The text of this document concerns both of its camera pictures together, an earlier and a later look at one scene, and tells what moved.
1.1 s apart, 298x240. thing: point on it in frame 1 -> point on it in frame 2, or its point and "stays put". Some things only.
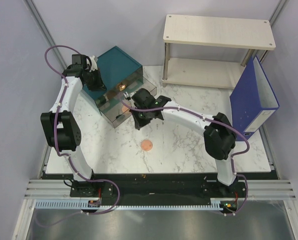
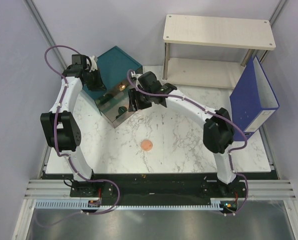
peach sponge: x=147 y=145 stays put
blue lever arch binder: x=253 y=99 stays put
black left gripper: x=100 y=86 stays put
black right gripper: x=139 y=123 -> x=134 y=95
